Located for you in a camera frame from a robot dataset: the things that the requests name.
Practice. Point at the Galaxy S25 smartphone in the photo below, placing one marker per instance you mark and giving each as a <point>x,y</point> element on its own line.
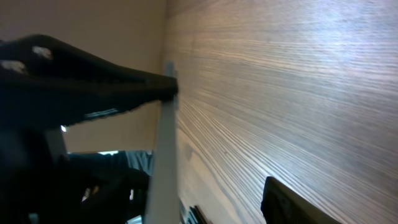
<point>163,201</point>

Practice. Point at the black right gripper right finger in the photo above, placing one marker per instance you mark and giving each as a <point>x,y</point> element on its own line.
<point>281,205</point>

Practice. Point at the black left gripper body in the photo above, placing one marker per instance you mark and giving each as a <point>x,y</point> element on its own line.
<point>41,183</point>

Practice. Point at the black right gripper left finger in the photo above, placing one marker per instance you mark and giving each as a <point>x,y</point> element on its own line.
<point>46,83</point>

